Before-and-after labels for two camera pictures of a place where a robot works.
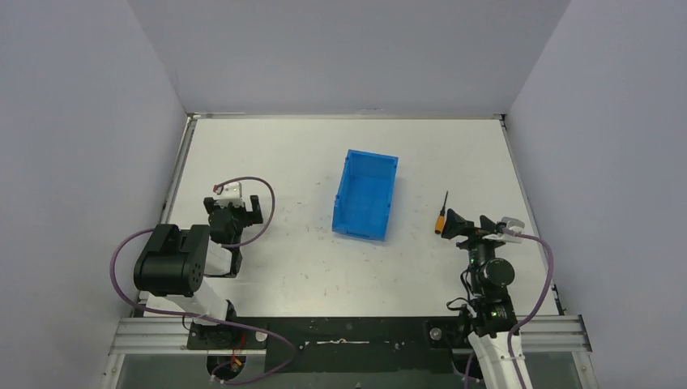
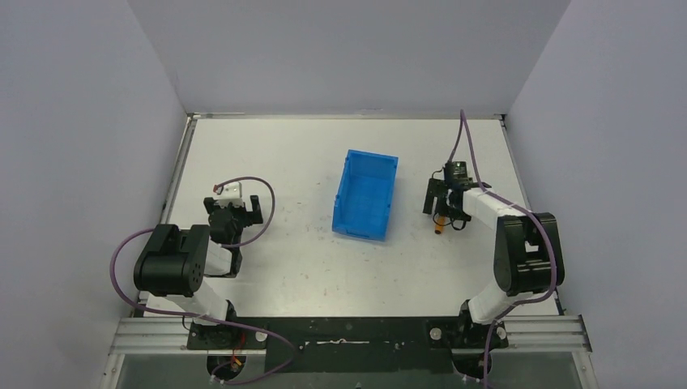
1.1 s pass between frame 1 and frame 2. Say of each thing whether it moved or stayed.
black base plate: stayed
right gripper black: moved
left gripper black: stayed
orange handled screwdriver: stayed
